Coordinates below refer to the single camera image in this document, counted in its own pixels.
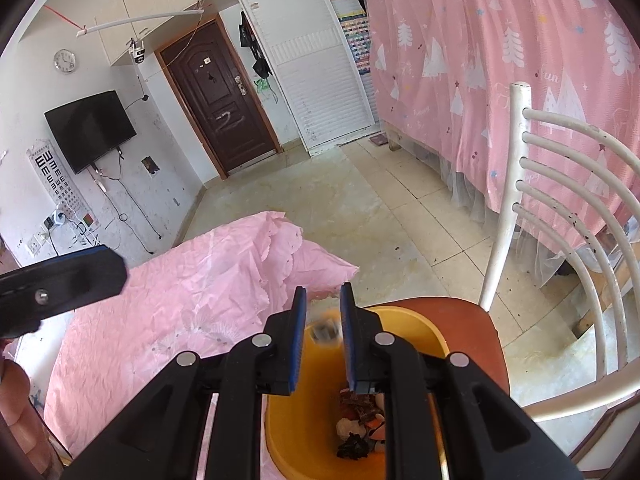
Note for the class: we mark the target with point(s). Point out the colourful grid chart poster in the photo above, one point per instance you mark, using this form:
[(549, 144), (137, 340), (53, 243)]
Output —
[(356, 45)]

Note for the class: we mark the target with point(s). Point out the white hanging rod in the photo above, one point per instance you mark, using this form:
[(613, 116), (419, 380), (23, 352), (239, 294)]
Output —
[(140, 20)]

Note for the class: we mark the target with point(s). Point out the round wall clock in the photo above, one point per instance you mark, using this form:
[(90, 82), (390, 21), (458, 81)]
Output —
[(65, 60)]

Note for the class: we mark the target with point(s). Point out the eye chart poster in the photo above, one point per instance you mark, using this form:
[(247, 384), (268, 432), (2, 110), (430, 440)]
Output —
[(50, 170)]

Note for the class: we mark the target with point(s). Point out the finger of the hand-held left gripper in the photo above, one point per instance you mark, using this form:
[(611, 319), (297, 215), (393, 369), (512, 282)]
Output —
[(75, 275)]

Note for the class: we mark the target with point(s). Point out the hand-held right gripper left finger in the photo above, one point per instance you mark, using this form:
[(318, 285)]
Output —
[(298, 340)]

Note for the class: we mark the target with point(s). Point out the white lump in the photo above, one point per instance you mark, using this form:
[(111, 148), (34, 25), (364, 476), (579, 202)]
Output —
[(345, 427)]

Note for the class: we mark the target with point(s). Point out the small wall picture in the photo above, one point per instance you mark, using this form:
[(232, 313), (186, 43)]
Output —
[(148, 166)]

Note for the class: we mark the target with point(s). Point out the black wall television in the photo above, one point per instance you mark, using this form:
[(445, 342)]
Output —
[(90, 130)]

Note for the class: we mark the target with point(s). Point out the yellow plastic bin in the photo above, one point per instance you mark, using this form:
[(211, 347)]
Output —
[(322, 375)]

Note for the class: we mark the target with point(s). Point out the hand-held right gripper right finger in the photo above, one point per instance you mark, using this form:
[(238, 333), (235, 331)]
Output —
[(349, 340)]

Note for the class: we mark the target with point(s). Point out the white louvered wardrobe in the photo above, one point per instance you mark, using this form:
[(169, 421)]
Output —
[(310, 60)]

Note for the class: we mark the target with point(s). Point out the white security camera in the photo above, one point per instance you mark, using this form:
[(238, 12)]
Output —
[(137, 52)]

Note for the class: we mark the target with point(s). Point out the white metal chair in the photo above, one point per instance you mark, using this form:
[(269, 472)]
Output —
[(514, 160)]

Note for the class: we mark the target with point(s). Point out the hanging black bags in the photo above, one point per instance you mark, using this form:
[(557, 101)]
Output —
[(247, 35)]

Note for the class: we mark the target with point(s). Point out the plugged power adapters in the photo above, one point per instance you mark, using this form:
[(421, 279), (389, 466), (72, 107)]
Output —
[(56, 219)]

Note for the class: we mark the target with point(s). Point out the small dark floor scale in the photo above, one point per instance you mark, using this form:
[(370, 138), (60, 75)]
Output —
[(379, 140)]

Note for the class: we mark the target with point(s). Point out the dark brown door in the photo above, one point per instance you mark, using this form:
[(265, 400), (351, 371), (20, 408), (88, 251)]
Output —
[(220, 100)]

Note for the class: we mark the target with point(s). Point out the grey blurred item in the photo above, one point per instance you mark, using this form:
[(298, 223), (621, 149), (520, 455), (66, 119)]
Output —
[(324, 327)]

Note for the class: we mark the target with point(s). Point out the brown snack packet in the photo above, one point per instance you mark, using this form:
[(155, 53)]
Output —
[(362, 407)]

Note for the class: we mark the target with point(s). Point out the pink tree print bed curtain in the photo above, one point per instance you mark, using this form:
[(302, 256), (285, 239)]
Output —
[(475, 35)]

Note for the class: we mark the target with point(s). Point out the black plastic bag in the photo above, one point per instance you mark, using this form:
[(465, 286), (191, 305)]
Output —
[(355, 447)]

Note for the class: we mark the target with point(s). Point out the white wall socket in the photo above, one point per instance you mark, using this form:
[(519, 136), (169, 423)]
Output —
[(33, 244)]

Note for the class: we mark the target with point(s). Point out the person's left forearm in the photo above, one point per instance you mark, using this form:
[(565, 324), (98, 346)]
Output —
[(17, 400)]

